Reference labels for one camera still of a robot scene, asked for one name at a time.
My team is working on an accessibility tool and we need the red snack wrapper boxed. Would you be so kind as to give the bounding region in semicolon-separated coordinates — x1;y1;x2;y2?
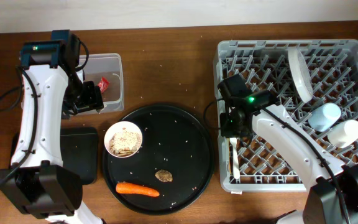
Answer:
98;77;109;93

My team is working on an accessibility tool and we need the pink bowl with food scraps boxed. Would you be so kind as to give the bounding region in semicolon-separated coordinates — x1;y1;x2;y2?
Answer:
104;121;143;158

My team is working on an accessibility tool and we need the grey plate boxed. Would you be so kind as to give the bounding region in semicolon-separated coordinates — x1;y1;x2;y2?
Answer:
288;47;313;103

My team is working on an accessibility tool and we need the blue cup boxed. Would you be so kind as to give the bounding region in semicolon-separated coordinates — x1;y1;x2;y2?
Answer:
308;103;341;132

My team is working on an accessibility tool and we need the white cup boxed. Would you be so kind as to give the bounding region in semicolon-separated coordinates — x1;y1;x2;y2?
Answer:
328;119;358;148

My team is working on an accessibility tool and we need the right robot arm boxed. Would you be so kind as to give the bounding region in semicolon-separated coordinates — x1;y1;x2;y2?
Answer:
217;75;358;224

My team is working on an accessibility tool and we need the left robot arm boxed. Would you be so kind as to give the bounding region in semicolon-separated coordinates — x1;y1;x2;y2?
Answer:
0;30;104;223

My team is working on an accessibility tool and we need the grey dishwasher rack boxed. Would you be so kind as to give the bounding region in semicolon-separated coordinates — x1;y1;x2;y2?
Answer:
213;39;358;193

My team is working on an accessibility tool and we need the clear plastic bin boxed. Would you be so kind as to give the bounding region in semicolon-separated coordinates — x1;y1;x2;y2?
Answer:
21;53;125;116

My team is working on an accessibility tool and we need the black rectangular tray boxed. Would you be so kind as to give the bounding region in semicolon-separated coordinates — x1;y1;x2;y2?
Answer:
18;127;99;185

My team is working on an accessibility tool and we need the round black serving tray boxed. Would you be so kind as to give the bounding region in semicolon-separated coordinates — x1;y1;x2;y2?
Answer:
102;104;214;215

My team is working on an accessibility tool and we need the brown food lump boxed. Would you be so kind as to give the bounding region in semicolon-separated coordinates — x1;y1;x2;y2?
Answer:
155;169;173;182

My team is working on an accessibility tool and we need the orange carrot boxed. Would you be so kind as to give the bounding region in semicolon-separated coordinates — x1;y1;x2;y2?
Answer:
116;182;160;197

